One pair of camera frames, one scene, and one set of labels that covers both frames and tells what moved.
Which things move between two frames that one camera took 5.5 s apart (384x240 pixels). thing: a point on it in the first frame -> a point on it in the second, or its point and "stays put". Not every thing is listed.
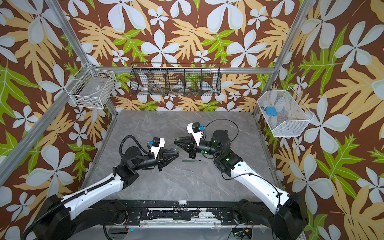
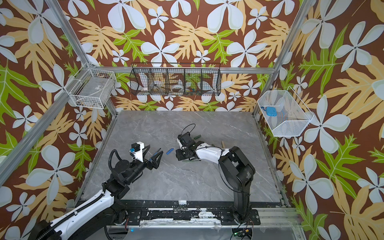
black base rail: [226, 212] stays put
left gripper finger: [170, 154] -> [147, 148]
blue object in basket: [270, 111] stays put
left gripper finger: [167, 160] -> [155, 163]
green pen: [188, 160] stays put
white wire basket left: [92, 88] stays put
